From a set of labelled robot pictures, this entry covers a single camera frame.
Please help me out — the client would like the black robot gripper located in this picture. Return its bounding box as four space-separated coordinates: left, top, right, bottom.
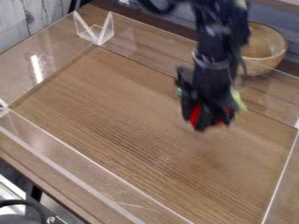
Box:
175 59 237 132

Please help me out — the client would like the red plush strawberry toy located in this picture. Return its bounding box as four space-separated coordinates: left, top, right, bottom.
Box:
177 87 249 129

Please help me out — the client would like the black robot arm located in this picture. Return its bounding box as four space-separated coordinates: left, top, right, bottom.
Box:
138 0 250 132

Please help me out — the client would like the wooden bowl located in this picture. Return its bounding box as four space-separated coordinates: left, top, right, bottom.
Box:
238 22 289 76

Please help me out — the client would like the clear acrylic tray wall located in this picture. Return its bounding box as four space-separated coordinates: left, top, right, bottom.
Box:
0 5 299 224

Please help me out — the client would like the clear acrylic corner bracket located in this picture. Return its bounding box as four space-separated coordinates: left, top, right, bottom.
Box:
73 11 115 46

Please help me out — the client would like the black metal table frame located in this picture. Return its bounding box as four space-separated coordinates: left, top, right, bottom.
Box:
0 159 79 224

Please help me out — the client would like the black cable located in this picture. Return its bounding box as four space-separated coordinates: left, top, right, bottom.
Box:
0 199 44 224

